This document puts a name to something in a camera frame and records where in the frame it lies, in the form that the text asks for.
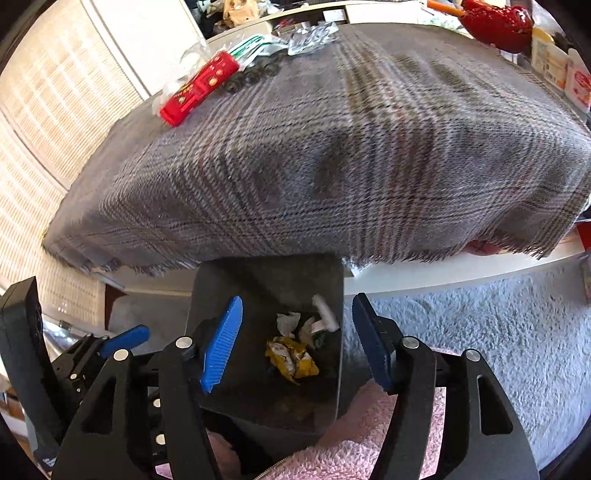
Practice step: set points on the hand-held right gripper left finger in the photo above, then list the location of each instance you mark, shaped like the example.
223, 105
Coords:
221, 346

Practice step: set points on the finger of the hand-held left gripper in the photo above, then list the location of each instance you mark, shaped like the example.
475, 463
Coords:
127, 338

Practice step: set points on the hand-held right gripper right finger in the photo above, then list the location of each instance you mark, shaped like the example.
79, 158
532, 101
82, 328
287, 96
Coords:
374, 346

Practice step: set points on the dark grey trash bin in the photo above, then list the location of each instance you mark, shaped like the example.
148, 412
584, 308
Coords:
258, 286

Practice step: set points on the red snack packet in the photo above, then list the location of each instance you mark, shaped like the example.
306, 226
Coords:
198, 90

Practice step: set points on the white translucent plastic bag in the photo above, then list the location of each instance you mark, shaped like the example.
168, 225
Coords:
189, 62

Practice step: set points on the green and white packet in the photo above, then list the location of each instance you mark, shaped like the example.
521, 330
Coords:
254, 46

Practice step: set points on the clear crinkled plastic wrapper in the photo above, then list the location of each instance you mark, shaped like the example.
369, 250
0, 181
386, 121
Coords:
309, 39

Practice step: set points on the rolled white paper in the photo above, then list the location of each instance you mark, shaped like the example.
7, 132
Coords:
325, 311

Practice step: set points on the crumpled white tissue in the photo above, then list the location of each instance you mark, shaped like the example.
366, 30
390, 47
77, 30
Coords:
288, 324

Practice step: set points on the crumpled yellow wrapper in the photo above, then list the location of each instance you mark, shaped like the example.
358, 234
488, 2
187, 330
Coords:
295, 360

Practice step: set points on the light blue shaggy rug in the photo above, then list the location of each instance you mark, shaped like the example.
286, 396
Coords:
485, 323

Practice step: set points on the pink fleece garment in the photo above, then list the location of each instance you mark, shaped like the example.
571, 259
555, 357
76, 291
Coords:
332, 452

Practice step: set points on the woven sliding door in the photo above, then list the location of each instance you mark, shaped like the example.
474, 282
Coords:
32, 221
69, 78

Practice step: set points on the grey plaid blanket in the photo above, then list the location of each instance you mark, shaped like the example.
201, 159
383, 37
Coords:
323, 161

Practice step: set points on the brown plush toy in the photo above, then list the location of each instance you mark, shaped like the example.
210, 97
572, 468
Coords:
240, 11

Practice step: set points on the pink and white box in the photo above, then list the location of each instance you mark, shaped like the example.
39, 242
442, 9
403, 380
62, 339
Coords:
579, 81

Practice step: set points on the white box with orange label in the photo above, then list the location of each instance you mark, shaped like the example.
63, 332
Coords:
549, 57

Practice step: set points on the red bag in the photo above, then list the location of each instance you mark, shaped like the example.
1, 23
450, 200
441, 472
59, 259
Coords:
498, 25

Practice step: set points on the orange stick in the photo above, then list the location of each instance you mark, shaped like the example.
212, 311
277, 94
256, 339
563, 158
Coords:
443, 5

